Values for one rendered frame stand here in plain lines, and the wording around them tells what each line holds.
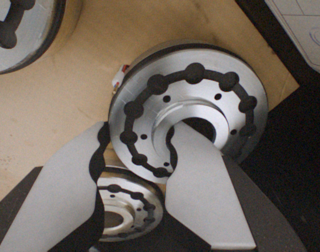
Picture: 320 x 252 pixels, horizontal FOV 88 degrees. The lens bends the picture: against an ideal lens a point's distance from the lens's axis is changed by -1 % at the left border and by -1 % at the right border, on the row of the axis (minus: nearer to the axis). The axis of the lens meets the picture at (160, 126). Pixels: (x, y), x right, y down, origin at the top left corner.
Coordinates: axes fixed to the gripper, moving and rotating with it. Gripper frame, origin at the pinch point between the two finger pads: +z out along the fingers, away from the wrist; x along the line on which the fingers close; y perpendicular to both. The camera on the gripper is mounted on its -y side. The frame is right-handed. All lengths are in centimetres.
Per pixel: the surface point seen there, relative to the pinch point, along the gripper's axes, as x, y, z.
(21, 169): -11.6, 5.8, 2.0
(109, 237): -4.1, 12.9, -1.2
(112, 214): -3.5, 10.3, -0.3
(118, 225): -2.7, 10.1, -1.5
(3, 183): -14.2, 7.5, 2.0
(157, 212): 0.9, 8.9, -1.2
